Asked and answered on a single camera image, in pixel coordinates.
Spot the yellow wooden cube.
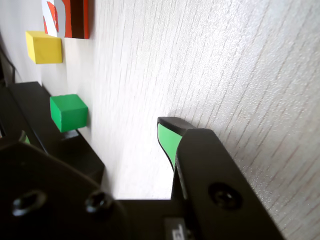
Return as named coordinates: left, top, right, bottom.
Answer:
left=25, top=30, right=63, bottom=65

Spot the red white printed carton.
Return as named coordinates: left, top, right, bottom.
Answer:
left=41, top=0, right=90, bottom=40

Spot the black cardboard box tray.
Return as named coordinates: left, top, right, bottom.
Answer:
left=0, top=81, right=106, bottom=187

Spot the green wooden cube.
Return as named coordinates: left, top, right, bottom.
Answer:
left=49, top=94, right=89, bottom=133

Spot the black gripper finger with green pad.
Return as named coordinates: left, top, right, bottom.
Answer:
left=157, top=116, right=286, bottom=240
left=0, top=129, right=131, bottom=240

